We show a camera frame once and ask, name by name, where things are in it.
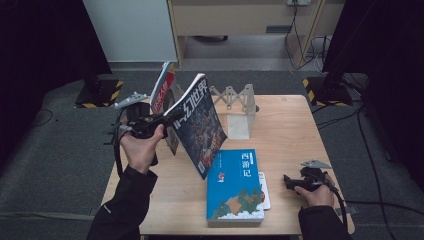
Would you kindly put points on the black stand base hazard stripes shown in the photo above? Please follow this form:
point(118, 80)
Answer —
point(103, 96)
point(328, 95)

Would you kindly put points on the portrait cover magazine red banner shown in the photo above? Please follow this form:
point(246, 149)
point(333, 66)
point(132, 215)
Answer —
point(161, 85)

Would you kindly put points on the white cabinet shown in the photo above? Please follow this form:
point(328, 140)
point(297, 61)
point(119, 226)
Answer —
point(130, 30)

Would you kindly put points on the thick blue book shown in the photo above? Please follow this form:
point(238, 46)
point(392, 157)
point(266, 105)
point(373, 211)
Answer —
point(233, 186)

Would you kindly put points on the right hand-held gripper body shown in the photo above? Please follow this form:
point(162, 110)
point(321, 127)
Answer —
point(311, 180)

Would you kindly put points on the person's left hand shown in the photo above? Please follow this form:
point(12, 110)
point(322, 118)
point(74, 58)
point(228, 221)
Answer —
point(141, 153)

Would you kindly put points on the white caterpillar picture book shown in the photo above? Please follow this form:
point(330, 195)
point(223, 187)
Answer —
point(265, 196)

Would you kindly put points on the dark illustrated cover magazine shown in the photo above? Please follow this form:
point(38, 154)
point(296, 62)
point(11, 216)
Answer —
point(200, 133)

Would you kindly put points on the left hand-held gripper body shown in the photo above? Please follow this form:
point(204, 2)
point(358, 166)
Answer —
point(143, 125)

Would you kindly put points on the person's right hand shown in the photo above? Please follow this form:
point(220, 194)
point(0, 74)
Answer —
point(318, 197)

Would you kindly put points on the grey metal expandable book rack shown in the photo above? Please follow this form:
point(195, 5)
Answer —
point(238, 113)

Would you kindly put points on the grey tape tab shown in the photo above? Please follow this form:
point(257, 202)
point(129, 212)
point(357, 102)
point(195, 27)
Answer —
point(91, 211)
point(350, 210)

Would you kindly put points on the light wooden cabinet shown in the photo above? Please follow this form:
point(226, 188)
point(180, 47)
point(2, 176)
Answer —
point(233, 18)

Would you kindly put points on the white power strip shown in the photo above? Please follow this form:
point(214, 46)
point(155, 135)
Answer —
point(299, 2)

